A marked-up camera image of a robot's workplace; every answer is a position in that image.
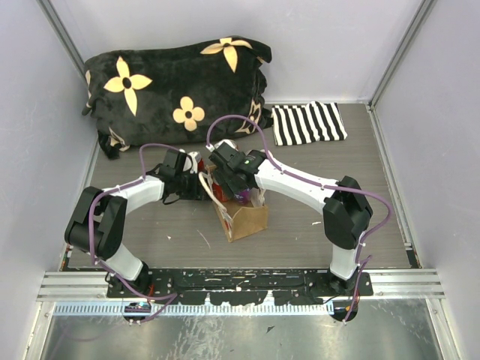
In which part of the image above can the purple cable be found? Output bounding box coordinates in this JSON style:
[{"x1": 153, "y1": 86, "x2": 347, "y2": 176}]
[
  {"x1": 205, "y1": 114, "x2": 393, "y2": 326},
  {"x1": 88, "y1": 143, "x2": 185, "y2": 326}
]

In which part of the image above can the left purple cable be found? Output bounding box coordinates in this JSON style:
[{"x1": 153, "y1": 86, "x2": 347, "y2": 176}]
[{"x1": 88, "y1": 143, "x2": 185, "y2": 326}]

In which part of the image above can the black white striped cloth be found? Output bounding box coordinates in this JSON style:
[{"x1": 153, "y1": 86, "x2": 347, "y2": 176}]
[{"x1": 271, "y1": 101, "x2": 348, "y2": 146}]

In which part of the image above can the burlap watermelon canvas bag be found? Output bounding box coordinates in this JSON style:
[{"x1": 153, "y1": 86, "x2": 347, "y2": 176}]
[{"x1": 199, "y1": 166, "x2": 269, "y2": 243}]

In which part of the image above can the purple fanta can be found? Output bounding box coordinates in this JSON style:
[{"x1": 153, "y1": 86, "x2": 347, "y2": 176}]
[{"x1": 233, "y1": 188, "x2": 251, "y2": 206}]

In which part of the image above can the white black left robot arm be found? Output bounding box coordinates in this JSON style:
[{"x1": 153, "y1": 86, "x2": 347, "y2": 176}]
[{"x1": 64, "y1": 149, "x2": 207, "y2": 297}]

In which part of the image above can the black floral plush blanket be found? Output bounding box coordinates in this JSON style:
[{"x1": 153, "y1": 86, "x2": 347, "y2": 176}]
[{"x1": 82, "y1": 35, "x2": 273, "y2": 160}]

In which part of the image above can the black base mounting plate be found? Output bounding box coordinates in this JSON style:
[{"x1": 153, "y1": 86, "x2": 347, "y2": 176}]
[{"x1": 131, "y1": 268, "x2": 374, "y2": 306}]

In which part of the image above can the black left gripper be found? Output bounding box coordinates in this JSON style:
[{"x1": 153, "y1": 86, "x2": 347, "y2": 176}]
[{"x1": 176, "y1": 169, "x2": 214, "y2": 201}]

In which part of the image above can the white slotted cable duct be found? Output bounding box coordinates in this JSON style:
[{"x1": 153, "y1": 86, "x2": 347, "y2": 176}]
[{"x1": 52, "y1": 301, "x2": 334, "y2": 317}]

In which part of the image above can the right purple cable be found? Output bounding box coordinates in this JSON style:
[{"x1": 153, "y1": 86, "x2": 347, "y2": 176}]
[{"x1": 205, "y1": 114, "x2": 393, "y2": 326}]

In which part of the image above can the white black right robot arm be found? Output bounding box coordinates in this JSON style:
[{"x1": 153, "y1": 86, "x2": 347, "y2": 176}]
[{"x1": 206, "y1": 140, "x2": 373, "y2": 296}]

